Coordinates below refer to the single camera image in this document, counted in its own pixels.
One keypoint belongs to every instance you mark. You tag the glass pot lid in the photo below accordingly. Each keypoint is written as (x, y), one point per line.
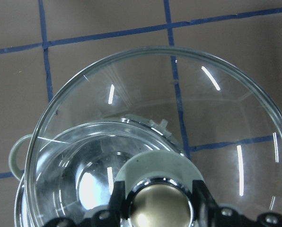
(229, 128)

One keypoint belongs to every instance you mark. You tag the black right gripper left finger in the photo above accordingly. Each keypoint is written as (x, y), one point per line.
(117, 202)

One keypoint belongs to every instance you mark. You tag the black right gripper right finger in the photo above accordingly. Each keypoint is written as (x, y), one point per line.
(203, 202)

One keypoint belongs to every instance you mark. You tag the pale green cooking pot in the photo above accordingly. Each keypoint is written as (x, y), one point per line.
(76, 169)

